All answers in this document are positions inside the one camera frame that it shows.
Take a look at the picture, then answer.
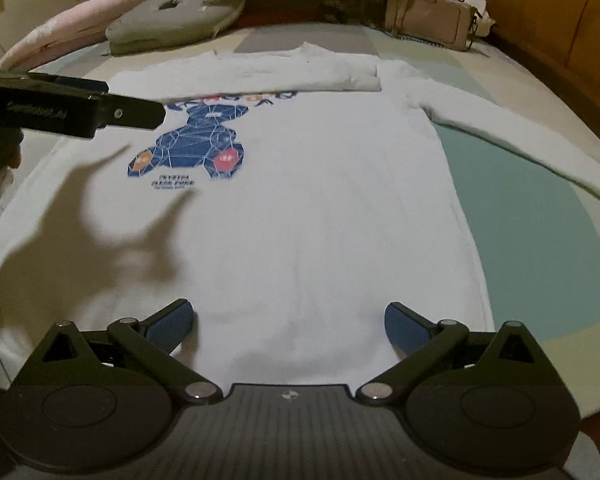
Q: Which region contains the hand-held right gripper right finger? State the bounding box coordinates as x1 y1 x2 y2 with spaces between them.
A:
355 302 558 404

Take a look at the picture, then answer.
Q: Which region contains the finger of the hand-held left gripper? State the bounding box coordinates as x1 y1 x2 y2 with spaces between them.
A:
97 92 167 131

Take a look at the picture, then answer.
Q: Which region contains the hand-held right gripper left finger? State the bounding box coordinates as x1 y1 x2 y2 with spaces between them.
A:
22 299 224 404

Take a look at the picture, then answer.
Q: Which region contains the white printed sweatshirt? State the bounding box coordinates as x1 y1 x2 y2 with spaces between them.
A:
0 42 600 396

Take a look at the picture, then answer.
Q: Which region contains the folded pink floral quilt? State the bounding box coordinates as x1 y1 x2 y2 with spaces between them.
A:
0 0 226 71

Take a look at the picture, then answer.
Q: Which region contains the grey round cushion with hole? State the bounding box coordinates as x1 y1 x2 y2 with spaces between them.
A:
105 0 246 56

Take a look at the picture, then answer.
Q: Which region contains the checked bed sheet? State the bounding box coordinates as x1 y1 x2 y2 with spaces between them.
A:
0 20 600 421

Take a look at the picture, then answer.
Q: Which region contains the pink handbag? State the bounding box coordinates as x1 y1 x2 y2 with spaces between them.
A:
362 0 481 52

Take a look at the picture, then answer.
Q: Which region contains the wooden headboard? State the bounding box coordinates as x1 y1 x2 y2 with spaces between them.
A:
432 0 600 176

